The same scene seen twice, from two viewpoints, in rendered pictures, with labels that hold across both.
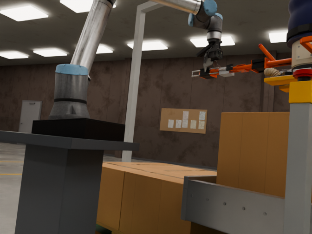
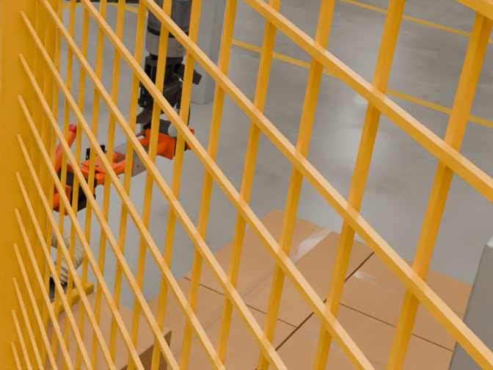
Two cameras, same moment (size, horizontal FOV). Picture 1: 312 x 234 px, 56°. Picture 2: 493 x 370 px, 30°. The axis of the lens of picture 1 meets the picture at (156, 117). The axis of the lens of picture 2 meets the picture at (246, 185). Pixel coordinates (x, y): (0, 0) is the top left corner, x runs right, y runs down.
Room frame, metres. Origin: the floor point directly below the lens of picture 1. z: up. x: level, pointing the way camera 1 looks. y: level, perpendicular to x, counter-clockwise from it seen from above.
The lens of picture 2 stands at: (1.39, -2.11, 2.05)
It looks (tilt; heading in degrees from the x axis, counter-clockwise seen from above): 26 degrees down; 71
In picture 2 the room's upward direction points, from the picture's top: 9 degrees clockwise
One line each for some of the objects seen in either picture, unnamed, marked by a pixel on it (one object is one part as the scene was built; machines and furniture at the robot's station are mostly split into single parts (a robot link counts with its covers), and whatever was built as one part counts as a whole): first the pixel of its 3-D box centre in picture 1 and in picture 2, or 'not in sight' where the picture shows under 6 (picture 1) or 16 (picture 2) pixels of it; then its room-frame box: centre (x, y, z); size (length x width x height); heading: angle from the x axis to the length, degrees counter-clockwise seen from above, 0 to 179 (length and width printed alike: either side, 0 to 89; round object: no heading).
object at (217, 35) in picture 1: (214, 38); (169, 42); (1.80, -0.32, 1.45); 0.10 x 0.09 x 0.05; 135
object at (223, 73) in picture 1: (226, 71); (130, 158); (1.73, -0.40, 1.22); 0.07 x 0.07 x 0.04; 46
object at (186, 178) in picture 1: (224, 180); not in sight; (1.70, -0.42, 0.58); 0.70 x 0.03 x 0.06; 135
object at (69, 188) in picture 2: (261, 65); (64, 188); (1.58, -0.55, 1.23); 0.10 x 0.08 x 0.06; 136
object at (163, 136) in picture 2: (208, 73); (169, 139); (1.83, -0.31, 1.22); 0.08 x 0.07 x 0.05; 46
